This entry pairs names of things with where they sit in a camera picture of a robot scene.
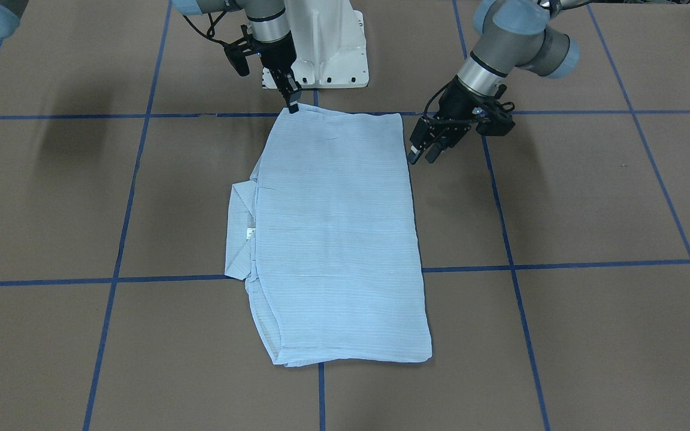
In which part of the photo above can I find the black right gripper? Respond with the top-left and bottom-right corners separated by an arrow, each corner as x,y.
258,33 -> 303,114

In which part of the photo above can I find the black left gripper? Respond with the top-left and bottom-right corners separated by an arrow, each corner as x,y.
406,77 -> 489,165

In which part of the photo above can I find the light blue button-up shirt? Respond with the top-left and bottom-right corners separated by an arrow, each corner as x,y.
224,104 -> 432,368

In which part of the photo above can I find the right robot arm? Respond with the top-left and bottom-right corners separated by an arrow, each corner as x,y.
0,1 -> 303,114

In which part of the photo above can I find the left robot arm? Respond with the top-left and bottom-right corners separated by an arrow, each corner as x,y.
406,1 -> 580,164

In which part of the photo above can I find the white pedestal column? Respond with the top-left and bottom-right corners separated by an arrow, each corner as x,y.
248,1 -> 370,89

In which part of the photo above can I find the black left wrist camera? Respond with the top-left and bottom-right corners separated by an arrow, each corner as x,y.
474,84 -> 515,137

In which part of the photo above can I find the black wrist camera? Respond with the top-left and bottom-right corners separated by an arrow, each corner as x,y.
223,36 -> 258,77
474,84 -> 515,137

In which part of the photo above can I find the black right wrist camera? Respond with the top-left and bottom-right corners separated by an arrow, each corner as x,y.
223,36 -> 258,77

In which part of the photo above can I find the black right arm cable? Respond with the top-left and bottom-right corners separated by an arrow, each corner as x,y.
182,12 -> 244,48

